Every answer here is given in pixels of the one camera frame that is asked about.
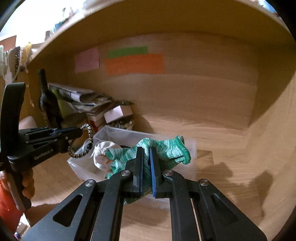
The clear plastic storage bin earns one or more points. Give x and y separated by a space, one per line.
134 153

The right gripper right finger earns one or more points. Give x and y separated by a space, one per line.
199 211

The orange sticky note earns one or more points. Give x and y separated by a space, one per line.
133 64

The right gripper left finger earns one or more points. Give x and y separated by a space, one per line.
91 212

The white small box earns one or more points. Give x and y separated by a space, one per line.
117 113

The left hand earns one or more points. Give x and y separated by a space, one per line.
20 186

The pink sticky note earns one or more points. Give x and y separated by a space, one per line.
87 60

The wooden shelf board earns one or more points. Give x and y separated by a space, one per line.
112 20

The green sticky note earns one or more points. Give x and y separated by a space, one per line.
139 50

